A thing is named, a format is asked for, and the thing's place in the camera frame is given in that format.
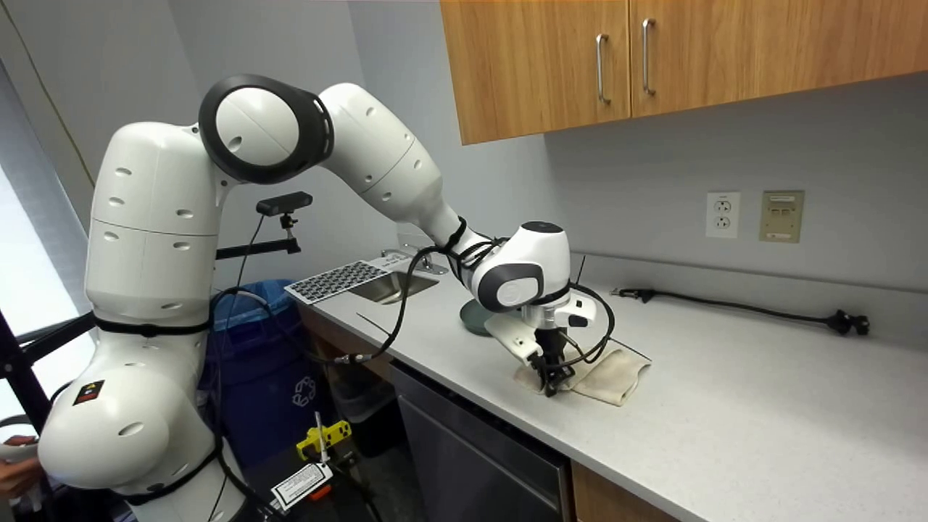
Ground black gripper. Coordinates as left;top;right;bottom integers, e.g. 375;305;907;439
528;325;581;400

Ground beige stained cloth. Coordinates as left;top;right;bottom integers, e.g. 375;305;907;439
516;341;652;409

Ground person forearm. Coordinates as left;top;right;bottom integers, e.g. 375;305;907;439
0;431;46;506

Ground dark green round plate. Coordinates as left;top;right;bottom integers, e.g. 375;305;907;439
455;294;499;338

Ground black dishwasher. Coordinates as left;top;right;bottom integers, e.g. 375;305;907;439
388;360;578;522

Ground steel sink basin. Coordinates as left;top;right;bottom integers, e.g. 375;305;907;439
351;267;441;308

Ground wooden sink base cabinet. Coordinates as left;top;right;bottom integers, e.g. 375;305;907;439
300;308;401;392

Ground yellow clamp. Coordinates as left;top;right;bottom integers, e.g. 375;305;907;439
294;410;358;466

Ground grey grid drying rack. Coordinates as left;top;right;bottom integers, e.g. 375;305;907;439
285;252;396;308

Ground white red power strip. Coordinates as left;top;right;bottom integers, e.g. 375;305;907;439
268;458;336;513

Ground blue recycling bin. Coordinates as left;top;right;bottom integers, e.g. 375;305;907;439
207;277;329;470

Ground black tripod stand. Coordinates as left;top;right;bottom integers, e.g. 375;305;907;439
0;308;98;447

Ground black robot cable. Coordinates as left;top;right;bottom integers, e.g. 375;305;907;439
333;241;620;371

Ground black power cord with plug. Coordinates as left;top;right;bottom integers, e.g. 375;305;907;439
613;281;874;338

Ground white wall power outlet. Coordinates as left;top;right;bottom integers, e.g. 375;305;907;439
703;187;746;242

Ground wall power outlets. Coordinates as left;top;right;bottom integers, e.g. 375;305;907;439
758;186;809;247

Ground silver cabinet door handle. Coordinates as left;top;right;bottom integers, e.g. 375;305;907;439
593;29;616;107
639;13;661;97

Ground black camera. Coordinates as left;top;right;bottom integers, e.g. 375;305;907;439
253;187;320;219

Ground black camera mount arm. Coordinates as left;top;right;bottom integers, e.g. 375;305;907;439
211;210;304;267

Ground wooden wall cabinet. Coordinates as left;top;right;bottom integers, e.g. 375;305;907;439
439;0;928;147

